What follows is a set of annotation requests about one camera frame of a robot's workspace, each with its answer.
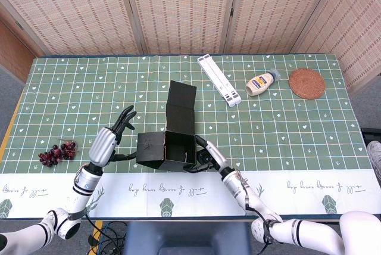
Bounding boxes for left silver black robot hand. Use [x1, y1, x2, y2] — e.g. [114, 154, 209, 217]
[88, 105, 138, 168]

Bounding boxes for black floor cables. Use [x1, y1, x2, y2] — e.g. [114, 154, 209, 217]
[88, 220, 129, 255]

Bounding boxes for dark red grape bunch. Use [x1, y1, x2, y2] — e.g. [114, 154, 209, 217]
[38, 138, 79, 167]

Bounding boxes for black folding cardboard box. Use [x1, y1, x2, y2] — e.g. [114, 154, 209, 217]
[135, 80, 199, 172]

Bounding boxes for round brown woven coaster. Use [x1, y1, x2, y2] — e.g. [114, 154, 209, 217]
[288, 68, 326, 100]

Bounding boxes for green grid deer tablecloth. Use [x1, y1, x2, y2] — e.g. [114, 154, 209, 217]
[0, 54, 376, 219]

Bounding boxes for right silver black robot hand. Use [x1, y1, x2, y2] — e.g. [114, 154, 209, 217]
[183, 135, 230, 175]

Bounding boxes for mayonnaise squeeze bottle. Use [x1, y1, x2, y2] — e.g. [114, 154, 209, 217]
[245, 69, 280, 97]

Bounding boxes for black flat object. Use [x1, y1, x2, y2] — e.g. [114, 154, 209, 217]
[361, 127, 381, 144]

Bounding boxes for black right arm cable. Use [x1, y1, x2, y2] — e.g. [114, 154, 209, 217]
[243, 174, 273, 255]

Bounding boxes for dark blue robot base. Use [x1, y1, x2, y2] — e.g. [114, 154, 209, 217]
[123, 221, 252, 255]

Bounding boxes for white folding stand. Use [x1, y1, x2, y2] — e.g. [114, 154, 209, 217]
[196, 54, 242, 108]

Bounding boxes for bamboo folding screen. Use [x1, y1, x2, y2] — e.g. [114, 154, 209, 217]
[0, 0, 381, 95]

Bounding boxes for grey sneaker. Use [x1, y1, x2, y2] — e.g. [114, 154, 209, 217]
[366, 140, 381, 184]

